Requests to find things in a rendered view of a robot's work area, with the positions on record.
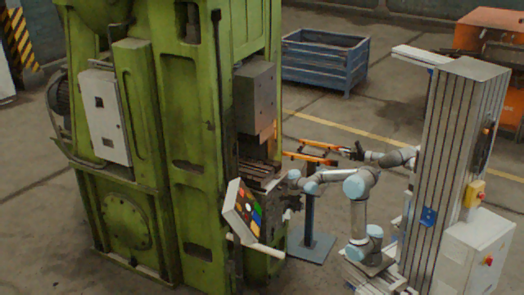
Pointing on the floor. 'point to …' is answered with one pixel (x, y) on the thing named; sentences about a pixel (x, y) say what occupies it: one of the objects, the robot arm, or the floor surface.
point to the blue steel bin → (326, 58)
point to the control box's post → (238, 261)
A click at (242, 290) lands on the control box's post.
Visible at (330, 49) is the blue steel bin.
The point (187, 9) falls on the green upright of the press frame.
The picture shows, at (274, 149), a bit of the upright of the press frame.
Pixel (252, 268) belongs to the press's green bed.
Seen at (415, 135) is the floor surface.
